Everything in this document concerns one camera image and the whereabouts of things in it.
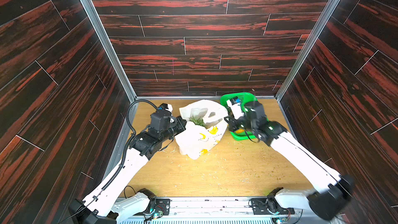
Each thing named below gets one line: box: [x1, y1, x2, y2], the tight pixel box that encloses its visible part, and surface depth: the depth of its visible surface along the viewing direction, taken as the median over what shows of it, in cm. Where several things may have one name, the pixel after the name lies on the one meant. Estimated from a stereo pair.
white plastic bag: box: [174, 100, 229, 160], surface depth 78 cm
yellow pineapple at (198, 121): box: [188, 115, 207, 130], surface depth 80 cm
